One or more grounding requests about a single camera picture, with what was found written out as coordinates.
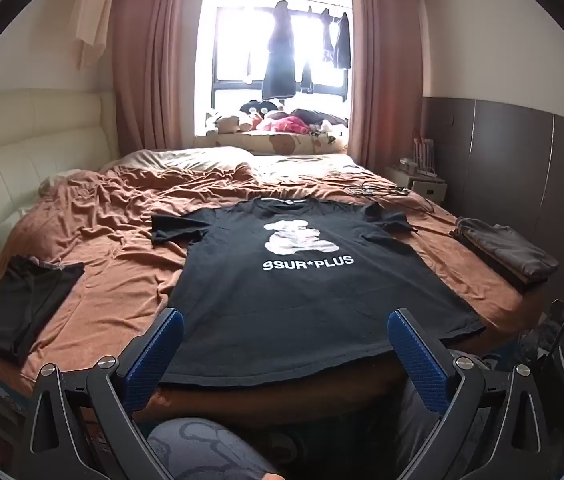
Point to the brown blanket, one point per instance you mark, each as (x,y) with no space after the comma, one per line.
(102,240)

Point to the cream padded headboard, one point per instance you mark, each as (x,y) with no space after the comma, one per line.
(22,160)

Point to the cream hanging cloth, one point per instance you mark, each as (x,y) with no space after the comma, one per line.
(94,15)

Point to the pink plush toy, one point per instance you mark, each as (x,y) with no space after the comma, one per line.
(287,125)

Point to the striped tote bag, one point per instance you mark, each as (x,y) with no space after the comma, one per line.
(422,152)

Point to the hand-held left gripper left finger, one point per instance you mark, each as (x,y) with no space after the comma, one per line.
(162,345)

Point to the beige duvet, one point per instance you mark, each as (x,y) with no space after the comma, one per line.
(202,157)

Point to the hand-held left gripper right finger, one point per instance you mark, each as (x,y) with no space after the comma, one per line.
(414,355)

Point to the grey clothes stack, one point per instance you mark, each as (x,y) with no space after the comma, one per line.
(506,252)

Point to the person's leg grey pants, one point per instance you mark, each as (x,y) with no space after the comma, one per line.
(207,450)
(416,420)

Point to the folded black garment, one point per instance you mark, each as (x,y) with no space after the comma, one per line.
(17,305)

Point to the beige bear plush toy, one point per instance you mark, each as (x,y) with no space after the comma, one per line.
(224,122)

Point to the dark grey wardrobe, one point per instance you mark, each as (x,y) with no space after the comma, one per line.
(511,160)

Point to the pale green nightstand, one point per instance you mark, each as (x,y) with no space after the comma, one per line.
(421,185)

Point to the pink curtain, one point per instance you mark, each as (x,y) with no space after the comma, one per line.
(157,60)
(381,85)

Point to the bear print cushion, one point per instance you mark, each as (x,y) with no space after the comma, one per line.
(282,144)

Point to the long dark hanging garment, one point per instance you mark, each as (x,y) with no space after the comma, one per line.
(278,60)

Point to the short dark hanging garment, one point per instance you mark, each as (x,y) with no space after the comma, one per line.
(341,45)

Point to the black round plush toy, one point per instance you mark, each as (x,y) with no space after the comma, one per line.
(259,107)

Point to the black bear print t-shirt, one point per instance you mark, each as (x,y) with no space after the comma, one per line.
(302,305)

